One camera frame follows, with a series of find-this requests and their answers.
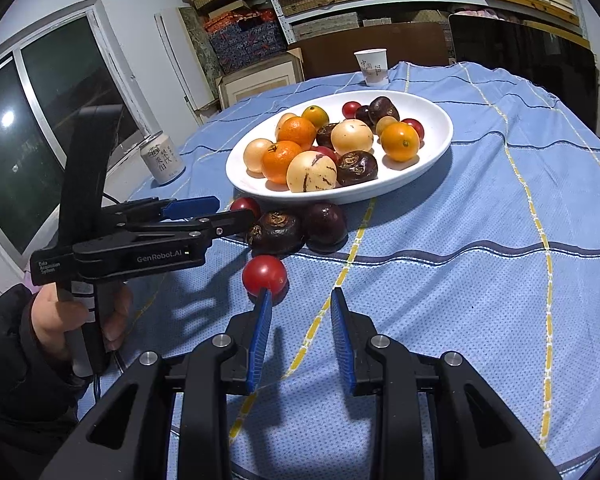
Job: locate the blue checked tablecloth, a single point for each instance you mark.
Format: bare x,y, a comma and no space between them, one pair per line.
494,253

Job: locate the pale peach round fruit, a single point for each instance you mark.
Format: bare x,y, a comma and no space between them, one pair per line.
281,122

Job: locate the yellow orange kumquat fruit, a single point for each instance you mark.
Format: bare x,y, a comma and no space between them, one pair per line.
316,116

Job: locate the yellow orange round fruit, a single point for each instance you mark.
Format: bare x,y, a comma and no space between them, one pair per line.
400,141

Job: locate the small dark chestnut fruit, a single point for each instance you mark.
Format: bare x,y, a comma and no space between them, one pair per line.
363,114

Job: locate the pale peach fruit front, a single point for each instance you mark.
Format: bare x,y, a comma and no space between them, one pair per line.
254,153

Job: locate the red tomato beside pepino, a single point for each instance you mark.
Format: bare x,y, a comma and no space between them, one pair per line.
324,150

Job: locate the small red cherry tomato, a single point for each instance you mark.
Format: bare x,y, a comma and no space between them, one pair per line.
414,123

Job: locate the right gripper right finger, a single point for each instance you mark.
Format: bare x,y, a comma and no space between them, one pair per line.
358,347

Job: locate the white paper cup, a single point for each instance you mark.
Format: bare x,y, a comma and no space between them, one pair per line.
373,64

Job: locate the red tomato behind gripper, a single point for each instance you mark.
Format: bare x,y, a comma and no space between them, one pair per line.
246,203

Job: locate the brown cardboard panel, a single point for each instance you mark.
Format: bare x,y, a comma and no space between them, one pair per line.
420,43

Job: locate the white beverage can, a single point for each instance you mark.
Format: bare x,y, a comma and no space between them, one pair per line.
162,159

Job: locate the person's left forearm sleeve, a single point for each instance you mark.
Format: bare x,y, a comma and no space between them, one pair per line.
38,393

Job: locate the red tomato on cloth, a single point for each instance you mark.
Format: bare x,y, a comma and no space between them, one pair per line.
350,109

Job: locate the dark brown mangosteen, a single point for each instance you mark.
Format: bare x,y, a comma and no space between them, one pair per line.
324,135

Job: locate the red tomato near centre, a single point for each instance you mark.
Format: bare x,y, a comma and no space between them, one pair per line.
264,271

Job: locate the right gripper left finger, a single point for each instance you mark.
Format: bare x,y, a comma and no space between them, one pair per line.
249,333

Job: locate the small tan round fruit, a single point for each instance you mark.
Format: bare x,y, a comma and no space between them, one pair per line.
383,123

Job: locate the framed picture leaning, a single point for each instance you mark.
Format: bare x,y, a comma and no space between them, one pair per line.
278,71

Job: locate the black chair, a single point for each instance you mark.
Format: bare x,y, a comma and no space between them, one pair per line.
554,63

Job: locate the large orange tangerine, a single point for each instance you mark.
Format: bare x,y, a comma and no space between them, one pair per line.
276,160

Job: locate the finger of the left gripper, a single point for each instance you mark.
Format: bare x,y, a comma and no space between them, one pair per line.
190,208
228,223

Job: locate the dark purple passion fruit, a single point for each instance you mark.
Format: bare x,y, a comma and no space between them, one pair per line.
325,225

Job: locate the dark glass window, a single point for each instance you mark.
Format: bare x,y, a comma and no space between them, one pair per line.
51,72

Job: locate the striped pale pepino melon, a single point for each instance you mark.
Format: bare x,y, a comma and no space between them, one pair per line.
311,171

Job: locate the person's left hand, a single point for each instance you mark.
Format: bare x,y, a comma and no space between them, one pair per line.
51,318

